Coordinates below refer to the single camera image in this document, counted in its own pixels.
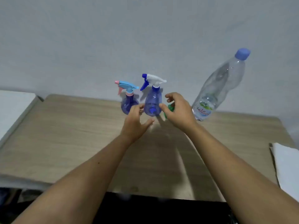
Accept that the person's left hand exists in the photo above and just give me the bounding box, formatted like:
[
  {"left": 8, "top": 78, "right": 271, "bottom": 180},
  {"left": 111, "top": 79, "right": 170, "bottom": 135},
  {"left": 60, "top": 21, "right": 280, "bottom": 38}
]
[{"left": 120, "top": 104, "right": 155, "bottom": 144}]

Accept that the person's right hand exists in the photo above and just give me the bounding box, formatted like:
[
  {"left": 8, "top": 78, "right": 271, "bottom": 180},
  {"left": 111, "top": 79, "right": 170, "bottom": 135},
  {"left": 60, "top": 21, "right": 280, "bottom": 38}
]
[{"left": 159, "top": 92, "right": 199, "bottom": 134}]

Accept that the white side table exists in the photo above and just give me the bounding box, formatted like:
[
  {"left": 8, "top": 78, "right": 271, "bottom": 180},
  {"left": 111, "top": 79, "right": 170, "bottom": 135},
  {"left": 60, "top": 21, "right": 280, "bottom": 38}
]
[{"left": 0, "top": 90, "right": 44, "bottom": 147}]

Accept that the stack of white paper sheets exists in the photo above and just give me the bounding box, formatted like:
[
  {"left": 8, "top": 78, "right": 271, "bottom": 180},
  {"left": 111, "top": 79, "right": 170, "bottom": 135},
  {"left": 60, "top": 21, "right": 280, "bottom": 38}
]
[{"left": 270, "top": 142, "right": 299, "bottom": 202}]

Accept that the clear plastic water bottle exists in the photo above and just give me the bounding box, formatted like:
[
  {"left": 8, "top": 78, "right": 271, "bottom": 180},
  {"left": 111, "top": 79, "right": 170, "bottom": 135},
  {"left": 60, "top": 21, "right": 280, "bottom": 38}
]
[{"left": 191, "top": 56, "right": 246, "bottom": 122}]

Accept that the green plastic funnel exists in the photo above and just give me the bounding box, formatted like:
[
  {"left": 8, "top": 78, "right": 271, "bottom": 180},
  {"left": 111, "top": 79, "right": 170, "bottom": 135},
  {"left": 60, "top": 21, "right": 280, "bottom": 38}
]
[{"left": 163, "top": 102, "right": 176, "bottom": 119}]

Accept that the person's left forearm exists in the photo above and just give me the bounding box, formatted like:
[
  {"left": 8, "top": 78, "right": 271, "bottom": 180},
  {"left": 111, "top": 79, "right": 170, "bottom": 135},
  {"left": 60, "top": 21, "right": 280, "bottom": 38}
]
[{"left": 12, "top": 134, "right": 135, "bottom": 224}]

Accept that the round blue spray bottle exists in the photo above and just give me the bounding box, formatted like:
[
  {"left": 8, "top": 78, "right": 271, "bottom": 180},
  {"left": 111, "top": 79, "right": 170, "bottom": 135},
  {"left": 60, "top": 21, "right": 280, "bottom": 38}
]
[{"left": 114, "top": 80, "right": 140, "bottom": 115}]

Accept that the white blue trigger sprayer head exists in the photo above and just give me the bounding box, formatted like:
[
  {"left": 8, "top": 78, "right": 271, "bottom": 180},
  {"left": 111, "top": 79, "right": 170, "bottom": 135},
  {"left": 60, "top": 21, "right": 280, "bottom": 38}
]
[{"left": 140, "top": 73, "right": 167, "bottom": 91}]

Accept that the person's right forearm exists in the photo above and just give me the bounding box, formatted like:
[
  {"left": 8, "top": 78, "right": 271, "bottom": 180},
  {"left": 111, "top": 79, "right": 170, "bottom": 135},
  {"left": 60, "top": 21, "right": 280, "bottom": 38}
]
[{"left": 184, "top": 123, "right": 299, "bottom": 224}]

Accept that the light blue bottle cap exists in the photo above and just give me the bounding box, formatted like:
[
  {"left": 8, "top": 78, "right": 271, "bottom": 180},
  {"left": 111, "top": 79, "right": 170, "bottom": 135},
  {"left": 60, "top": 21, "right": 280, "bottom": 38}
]
[{"left": 234, "top": 48, "right": 251, "bottom": 61}]

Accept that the blue spray bottle body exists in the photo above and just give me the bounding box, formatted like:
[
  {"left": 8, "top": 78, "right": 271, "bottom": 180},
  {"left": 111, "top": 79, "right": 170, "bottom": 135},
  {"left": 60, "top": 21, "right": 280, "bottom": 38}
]
[{"left": 144, "top": 86, "right": 163, "bottom": 117}]

